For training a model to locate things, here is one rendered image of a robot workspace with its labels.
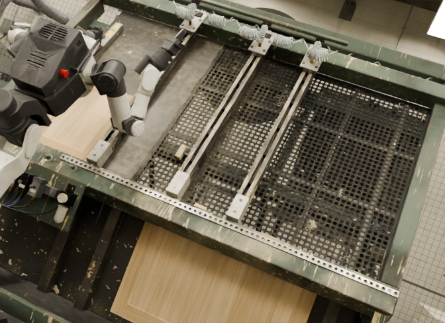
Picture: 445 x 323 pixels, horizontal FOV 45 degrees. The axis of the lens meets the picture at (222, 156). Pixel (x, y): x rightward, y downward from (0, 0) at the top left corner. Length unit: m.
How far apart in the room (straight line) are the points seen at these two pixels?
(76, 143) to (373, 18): 5.81
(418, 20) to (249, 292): 5.95
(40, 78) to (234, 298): 1.31
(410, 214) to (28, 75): 1.75
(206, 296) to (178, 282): 0.15
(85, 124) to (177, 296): 0.99
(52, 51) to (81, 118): 0.67
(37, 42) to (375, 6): 6.19
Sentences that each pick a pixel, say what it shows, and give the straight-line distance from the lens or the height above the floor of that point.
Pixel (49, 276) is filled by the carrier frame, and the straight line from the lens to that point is 2.90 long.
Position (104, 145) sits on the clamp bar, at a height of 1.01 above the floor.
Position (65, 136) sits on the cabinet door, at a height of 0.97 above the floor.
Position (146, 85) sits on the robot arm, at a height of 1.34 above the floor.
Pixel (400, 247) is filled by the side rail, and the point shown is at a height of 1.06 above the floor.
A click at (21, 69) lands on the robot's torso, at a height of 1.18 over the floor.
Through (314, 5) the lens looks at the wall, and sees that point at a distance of 8.01.
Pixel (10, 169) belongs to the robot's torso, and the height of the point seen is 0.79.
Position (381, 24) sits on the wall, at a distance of 7.91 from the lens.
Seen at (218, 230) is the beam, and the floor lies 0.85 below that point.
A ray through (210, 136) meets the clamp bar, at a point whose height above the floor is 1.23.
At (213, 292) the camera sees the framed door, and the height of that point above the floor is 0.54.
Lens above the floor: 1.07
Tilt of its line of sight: 2 degrees up
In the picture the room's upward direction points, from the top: 21 degrees clockwise
